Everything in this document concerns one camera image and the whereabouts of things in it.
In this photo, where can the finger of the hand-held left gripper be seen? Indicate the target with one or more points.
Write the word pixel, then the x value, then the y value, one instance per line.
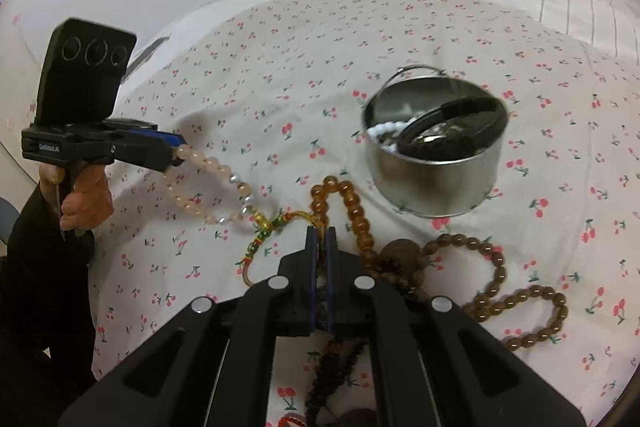
pixel 165 138
pixel 145 154

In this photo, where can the person's left hand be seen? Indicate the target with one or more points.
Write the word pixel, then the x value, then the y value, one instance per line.
pixel 87 202

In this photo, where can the person's left forearm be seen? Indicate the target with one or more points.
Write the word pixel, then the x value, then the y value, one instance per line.
pixel 35 272

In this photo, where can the black wrist band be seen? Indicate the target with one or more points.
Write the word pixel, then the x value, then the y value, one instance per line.
pixel 470 108

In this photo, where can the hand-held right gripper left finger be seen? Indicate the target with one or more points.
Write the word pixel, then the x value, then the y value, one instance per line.
pixel 311 257

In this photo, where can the large carved brown bead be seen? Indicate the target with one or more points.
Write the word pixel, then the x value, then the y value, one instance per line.
pixel 402 255

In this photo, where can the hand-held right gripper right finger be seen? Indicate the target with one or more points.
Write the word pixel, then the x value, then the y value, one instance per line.
pixel 330 259

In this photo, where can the round metal tin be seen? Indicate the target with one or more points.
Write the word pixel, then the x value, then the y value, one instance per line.
pixel 430 189

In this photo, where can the cherry print bed sheet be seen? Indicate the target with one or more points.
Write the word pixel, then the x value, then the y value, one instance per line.
pixel 300 57

